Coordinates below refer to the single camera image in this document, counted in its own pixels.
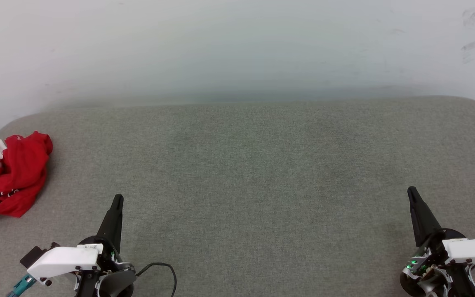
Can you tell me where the white camera bracket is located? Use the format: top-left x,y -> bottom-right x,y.
27,243 -> 104,286
442,238 -> 475,269

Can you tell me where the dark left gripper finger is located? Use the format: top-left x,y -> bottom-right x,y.
97,194 -> 124,253

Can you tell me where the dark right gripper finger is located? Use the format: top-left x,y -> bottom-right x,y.
407,186 -> 444,248

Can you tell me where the red and white basketball jersey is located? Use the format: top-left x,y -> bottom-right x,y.
0,131 -> 53,224

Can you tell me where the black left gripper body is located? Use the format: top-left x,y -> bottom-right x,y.
77,235 -> 136,297

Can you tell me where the teal left camera connector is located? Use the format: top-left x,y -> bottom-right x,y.
7,273 -> 37,297

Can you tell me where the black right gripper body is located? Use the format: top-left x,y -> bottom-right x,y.
400,228 -> 475,297

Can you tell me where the white right camera bracket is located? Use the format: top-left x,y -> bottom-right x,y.
442,238 -> 475,269

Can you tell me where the white left camera bracket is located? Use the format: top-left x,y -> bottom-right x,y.
27,243 -> 104,286

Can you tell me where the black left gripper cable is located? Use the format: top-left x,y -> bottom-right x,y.
136,262 -> 178,297

